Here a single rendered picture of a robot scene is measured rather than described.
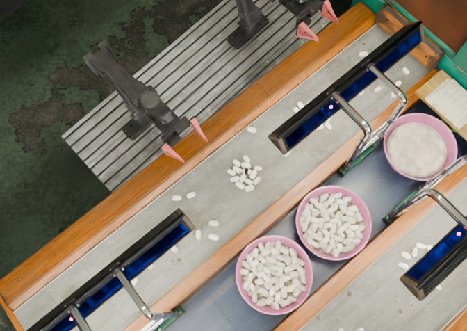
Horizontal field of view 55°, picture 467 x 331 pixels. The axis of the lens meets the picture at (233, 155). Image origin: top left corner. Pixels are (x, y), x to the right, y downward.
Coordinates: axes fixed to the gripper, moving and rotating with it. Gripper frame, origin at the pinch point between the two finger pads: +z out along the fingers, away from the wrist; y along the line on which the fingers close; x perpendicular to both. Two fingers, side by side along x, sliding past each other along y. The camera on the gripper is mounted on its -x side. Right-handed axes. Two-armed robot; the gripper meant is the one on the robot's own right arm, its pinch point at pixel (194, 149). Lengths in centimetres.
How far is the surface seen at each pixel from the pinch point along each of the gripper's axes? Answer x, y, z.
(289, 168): 33.0, 25.2, 19.9
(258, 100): 30.9, 36.3, -7.6
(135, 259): -3.0, -34.0, 13.6
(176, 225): -3.3, -19.5, 14.5
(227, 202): 33.1, -0.5, 12.9
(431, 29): 18, 99, 22
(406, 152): 34, 62, 47
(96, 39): 109, 20, -134
